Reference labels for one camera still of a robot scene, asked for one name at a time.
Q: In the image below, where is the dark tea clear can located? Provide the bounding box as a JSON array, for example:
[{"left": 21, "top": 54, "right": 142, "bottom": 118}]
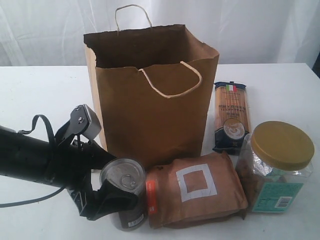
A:
[{"left": 99, "top": 158, "right": 148, "bottom": 232}]

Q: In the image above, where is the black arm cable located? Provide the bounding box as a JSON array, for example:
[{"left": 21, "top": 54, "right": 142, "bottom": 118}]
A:
[{"left": 0, "top": 114, "right": 83, "bottom": 209}]

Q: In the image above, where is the spaghetti packet with Italian flag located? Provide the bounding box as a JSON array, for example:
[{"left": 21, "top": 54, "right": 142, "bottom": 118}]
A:
[{"left": 213, "top": 81, "right": 251, "bottom": 156}]

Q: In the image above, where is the brown paper bag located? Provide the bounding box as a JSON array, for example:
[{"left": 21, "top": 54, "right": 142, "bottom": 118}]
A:
[{"left": 83, "top": 5, "right": 220, "bottom": 168}]

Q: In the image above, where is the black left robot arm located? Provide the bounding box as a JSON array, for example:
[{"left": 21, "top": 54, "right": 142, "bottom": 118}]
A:
[{"left": 0, "top": 128, "right": 138, "bottom": 221}]

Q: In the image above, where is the gold lid clear jar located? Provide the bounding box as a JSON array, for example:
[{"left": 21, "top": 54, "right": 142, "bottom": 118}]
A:
[{"left": 235, "top": 121, "right": 315, "bottom": 214}]

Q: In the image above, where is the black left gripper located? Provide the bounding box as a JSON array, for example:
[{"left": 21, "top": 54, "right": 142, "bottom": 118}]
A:
[{"left": 53, "top": 142, "right": 138, "bottom": 221}]

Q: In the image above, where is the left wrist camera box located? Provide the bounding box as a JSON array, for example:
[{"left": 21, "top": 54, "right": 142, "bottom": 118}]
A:
[{"left": 68, "top": 104, "right": 102, "bottom": 141}]

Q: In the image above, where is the brown kraft pouch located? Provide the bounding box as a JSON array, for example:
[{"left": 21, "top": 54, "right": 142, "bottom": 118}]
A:
[{"left": 146, "top": 152, "right": 248, "bottom": 229}]

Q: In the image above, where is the white backdrop curtain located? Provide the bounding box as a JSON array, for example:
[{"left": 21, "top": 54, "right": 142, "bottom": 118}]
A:
[{"left": 0, "top": 0, "right": 320, "bottom": 67}]

